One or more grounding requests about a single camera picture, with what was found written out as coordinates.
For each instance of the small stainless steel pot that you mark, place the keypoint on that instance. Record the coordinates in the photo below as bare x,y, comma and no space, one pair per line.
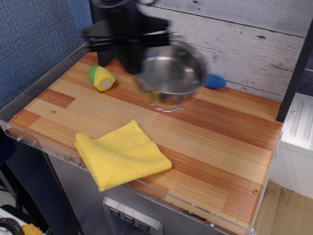
171,75

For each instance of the yellow green toy corn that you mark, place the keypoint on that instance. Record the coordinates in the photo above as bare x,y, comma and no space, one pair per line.
100,78

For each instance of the black and yellow object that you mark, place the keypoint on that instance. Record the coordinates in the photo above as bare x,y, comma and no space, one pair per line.
15,222

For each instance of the blue handled metal spork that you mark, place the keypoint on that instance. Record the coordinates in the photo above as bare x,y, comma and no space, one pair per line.
214,82

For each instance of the folded yellow cloth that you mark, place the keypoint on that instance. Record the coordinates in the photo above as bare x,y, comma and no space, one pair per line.
121,156

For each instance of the black vertical post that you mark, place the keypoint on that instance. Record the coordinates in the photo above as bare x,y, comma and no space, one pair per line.
296,76

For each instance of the silver control panel with buttons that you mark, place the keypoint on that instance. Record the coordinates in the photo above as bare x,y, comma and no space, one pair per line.
123,219

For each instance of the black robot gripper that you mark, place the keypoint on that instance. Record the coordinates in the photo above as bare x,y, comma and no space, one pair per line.
120,25

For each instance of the white grooved side cabinet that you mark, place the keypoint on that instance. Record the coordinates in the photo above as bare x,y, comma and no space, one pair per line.
292,166

